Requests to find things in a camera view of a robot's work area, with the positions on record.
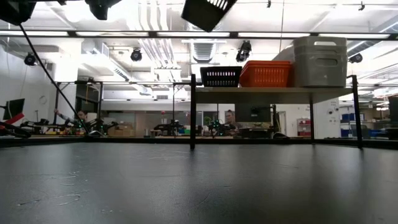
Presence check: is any black ceiling spotlight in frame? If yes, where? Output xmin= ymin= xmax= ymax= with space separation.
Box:
xmin=348 ymin=52 xmax=364 ymax=64
xmin=24 ymin=52 xmax=38 ymax=67
xmin=235 ymin=40 xmax=252 ymax=63
xmin=129 ymin=48 xmax=143 ymax=62

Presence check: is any long ceiling light strip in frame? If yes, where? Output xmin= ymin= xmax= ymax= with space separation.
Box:
xmin=0 ymin=29 xmax=398 ymax=41

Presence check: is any person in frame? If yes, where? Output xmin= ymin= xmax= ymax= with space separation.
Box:
xmin=224 ymin=108 xmax=243 ymax=133
xmin=53 ymin=108 xmax=91 ymax=135

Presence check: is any brown cardboard box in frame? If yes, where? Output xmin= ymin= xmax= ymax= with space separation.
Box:
xmin=107 ymin=124 xmax=136 ymax=138

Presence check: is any small black computer monitor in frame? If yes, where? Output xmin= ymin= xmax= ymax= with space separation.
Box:
xmin=2 ymin=98 xmax=26 ymax=121

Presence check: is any silver ceiling air duct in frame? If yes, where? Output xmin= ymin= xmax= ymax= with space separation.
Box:
xmin=182 ymin=0 xmax=228 ymax=63

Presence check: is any black aluminium rig frame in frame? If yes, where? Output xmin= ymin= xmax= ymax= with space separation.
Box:
xmin=0 ymin=136 xmax=398 ymax=149

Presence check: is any white building column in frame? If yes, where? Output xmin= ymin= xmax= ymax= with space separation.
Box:
xmin=313 ymin=98 xmax=341 ymax=140

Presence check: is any black table mat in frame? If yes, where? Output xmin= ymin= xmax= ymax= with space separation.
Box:
xmin=0 ymin=141 xmax=398 ymax=224

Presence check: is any shelf with red bins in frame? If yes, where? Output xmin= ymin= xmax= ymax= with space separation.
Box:
xmin=296 ymin=117 xmax=312 ymax=138

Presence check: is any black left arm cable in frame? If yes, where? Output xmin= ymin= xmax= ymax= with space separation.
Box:
xmin=18 ymin=23 xmax=94 ymax=136

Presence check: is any shelf with blue bins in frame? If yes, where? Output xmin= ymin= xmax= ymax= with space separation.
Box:
xmin=340 ymin=112 xmax=389 ymax=138

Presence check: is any background black metal frame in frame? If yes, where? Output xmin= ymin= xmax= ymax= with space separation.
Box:
xmin=51 ymin=80 xmax=220 ymax=125

